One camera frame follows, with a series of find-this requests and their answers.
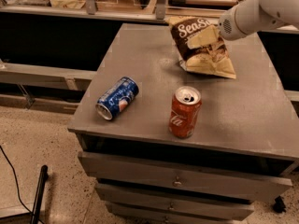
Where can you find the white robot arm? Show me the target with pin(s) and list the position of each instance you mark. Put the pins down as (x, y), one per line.
(250, 16)

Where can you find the top grey drawer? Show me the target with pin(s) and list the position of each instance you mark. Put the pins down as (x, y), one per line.
(171, 175)

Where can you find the grey drawer cabinet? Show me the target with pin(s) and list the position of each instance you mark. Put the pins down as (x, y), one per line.
(181, 148)

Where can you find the bottom grey drawer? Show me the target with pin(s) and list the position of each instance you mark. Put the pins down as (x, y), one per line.
(161, 216)

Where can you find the brown multigrain chip bag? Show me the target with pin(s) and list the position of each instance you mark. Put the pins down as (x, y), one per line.
(207, 60)

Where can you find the grey metal bracket middle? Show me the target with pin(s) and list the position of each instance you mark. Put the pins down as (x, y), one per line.
(160, 9)

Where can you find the blue pepsi can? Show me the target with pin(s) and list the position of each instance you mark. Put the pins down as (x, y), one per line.
(117, 98)

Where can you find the black stand leg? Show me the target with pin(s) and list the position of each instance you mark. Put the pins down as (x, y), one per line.
(43, 177)

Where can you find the grey drawer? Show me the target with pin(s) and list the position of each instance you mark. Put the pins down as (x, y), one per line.
(171, 175)
(170, 203)
(161, 216)

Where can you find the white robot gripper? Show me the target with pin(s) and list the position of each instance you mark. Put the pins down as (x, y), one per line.
(233, 26)

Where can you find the grey metal shelf rail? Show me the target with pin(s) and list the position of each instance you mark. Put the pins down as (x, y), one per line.
(144, 16)

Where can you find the middle grey drawer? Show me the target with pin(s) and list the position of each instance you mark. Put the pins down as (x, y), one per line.
(170, 203)

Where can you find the red coke can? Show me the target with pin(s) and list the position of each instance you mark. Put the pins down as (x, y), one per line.
(186, 103)

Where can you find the black caster wheel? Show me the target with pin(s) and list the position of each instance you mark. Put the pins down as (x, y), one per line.
(279, 206)

